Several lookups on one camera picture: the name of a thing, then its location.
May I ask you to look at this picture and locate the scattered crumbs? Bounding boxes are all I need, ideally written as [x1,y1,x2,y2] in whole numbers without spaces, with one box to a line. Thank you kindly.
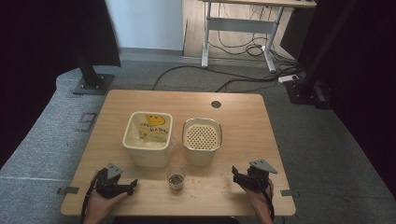
[186,175,233,200]

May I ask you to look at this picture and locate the person's right hand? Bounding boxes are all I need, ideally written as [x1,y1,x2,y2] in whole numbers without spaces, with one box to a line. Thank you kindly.
[242,180,276,224]

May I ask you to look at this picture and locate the black stand with slanted post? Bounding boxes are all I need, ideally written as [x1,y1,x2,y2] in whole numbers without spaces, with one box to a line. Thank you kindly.
[283,0,359,110]

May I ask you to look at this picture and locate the dark curtain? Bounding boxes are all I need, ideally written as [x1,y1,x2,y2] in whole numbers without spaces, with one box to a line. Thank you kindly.
[0,0,122,171]
[279,0,396,199]

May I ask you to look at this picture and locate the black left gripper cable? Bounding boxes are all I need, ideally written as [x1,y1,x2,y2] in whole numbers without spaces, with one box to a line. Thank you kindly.
[79,169,104,224]

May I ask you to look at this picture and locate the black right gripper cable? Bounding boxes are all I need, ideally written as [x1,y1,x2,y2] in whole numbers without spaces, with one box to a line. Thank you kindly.
[258,178,276,222]

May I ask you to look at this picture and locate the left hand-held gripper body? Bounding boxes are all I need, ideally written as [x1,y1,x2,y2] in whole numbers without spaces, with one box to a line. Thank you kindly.
[94,162,131,200]

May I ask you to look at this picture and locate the white power strip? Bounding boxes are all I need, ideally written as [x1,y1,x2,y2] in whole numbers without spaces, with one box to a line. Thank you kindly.
[277,74,300,84]

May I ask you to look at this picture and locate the cream container with metal rim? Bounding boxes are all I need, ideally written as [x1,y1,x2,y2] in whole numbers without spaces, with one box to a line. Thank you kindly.
[181,117,223,168]

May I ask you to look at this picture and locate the cream square plastic bin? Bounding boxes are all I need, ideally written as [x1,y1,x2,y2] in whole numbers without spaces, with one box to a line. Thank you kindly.
[121,110,175,169]

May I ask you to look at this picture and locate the grey tape square outline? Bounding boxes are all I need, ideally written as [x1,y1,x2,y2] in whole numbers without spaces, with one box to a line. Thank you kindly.
[77,112,99,133]

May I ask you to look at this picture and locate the black cable bundle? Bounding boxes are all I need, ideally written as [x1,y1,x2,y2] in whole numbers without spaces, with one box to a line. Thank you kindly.
[207,3,283,58]

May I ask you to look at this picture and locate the clear plastic cup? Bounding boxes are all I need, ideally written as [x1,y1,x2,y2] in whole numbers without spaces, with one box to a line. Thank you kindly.
[164,165,188,192]

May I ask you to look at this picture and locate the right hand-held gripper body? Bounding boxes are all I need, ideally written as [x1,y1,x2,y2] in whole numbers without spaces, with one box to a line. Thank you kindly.
[246,159,278,191]

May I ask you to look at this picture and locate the long black floor cable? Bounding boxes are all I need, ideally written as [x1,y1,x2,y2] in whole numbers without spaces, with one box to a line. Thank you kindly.
[151,63,302,93]

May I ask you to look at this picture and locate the grey tape strip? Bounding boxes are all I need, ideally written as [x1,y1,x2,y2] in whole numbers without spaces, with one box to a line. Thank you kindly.
[56,186,80,196]
[279,189,301,198]

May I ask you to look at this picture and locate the black stand with square base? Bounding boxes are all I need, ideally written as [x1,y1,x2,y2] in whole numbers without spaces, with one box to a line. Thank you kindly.
[72,46,116,96]

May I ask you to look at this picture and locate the white-framed wooden desk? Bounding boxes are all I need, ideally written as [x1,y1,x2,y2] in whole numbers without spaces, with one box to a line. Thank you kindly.
[199,0,318,74]

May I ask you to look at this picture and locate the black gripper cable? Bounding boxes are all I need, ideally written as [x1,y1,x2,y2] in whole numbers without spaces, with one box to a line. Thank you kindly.
[258,178,276,222]
[79,169,104,224]

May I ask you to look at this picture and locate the person's left hand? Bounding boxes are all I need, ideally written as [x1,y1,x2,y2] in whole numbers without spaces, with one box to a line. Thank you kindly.
[82,189,129,224]

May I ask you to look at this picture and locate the cream perforated strainer insert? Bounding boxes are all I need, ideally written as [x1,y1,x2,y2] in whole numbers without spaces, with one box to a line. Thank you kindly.
[182,118,222,151]

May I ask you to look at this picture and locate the clear bag with yellow print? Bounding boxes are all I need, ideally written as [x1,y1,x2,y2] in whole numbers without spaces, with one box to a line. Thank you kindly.
[128,113,172,149]

